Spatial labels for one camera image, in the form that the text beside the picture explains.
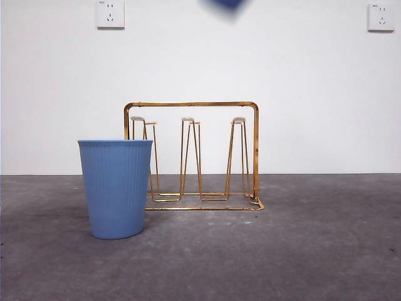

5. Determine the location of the blue ribbed plastic cup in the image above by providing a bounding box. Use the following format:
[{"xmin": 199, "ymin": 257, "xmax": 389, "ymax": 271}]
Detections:
[
  {"xmin": 77, "ymin": 139, "xmax": 154, "ymax": 241},
  {"xmin": 197, "ymin": 0, "xmax": 248, "ymax": 23}
]

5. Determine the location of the gold wire cup rack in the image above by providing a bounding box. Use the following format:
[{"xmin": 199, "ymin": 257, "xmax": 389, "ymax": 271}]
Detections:
[{"xmin": 123, "ymin": 100, "xmax": 266, "ymax": 211}]

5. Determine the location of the white wall socket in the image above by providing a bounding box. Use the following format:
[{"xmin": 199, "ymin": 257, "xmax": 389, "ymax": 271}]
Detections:
[
  {"xmin": 367, "ymin": 3, "xmax": 395, "ymax": 33},
  {"xmin": 96, "ymin": 0, "xmax": 125, "ymax": 31}
]

